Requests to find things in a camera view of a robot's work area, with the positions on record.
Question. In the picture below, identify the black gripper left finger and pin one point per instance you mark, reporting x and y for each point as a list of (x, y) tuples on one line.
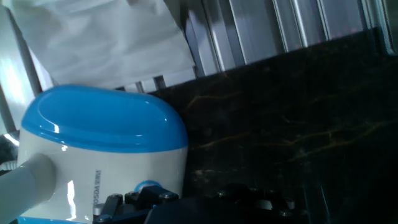
[(136, 202)]

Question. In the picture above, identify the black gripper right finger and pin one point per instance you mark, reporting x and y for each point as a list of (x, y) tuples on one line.
[(261, 203)]

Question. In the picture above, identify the white yellow plastic bag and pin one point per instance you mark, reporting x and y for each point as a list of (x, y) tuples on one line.
[(102, 40)]

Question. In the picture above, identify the black marble pattern mat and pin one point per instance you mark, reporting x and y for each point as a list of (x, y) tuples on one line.
[(280, 124)]

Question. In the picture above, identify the blue and white desk lamp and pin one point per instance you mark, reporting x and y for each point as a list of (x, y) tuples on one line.
[(102, 130)]

